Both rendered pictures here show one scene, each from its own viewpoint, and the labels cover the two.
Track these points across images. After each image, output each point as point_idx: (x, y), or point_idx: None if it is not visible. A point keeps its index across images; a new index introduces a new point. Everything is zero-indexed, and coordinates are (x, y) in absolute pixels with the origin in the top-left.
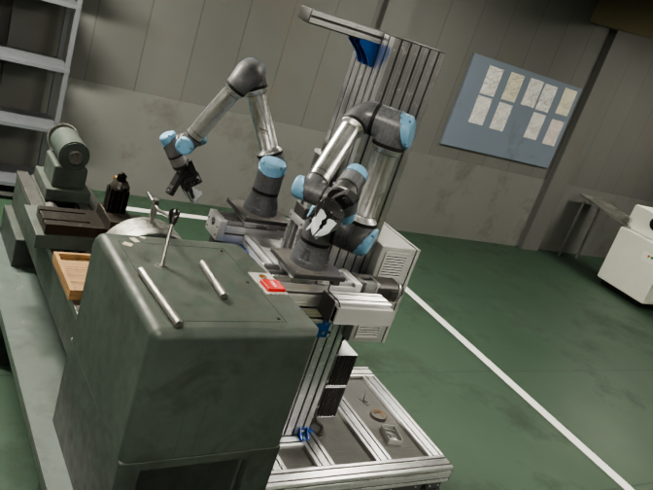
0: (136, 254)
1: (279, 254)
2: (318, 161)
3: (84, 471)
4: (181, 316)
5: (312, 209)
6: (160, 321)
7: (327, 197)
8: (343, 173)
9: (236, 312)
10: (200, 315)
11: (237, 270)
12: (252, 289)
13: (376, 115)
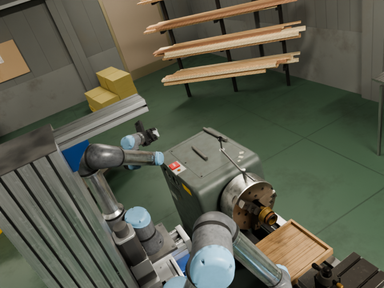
0: (234, 149)
1: (171, 239)
2: (146, 152)
3: None
4: (204, 134)
5: (147, 211)
6: (210, 128)
7: (147, 130)
8: (135, 136)
9: (187, 145)
10: (199, 137)
11: (191, 167)
12: (183, 159)
13: None
